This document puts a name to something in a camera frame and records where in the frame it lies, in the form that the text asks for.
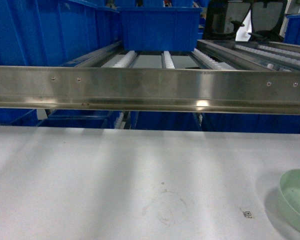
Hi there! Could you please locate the light green bowl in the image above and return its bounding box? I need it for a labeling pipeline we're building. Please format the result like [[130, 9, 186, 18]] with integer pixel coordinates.
[[277, 169, 300, 232]]

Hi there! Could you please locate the stainless steel shelf rack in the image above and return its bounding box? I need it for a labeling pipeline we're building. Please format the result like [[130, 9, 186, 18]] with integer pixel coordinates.
[[0, 40, 300, 115]]

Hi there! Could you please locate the blue plastic bin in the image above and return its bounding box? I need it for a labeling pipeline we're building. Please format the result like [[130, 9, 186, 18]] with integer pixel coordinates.
[[118, 7, 201, 52]]

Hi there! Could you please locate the black office chair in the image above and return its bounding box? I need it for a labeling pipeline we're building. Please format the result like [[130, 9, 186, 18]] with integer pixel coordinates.
[[202, 0, 288, 42]]

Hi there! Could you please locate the QR code sticker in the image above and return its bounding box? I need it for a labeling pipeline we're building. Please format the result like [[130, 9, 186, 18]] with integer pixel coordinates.
[[239, 207, 254, 219]]

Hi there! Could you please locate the large blue crate upper left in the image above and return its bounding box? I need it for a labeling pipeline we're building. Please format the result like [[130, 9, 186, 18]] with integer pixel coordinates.
[[0, 0, 122, 67]]

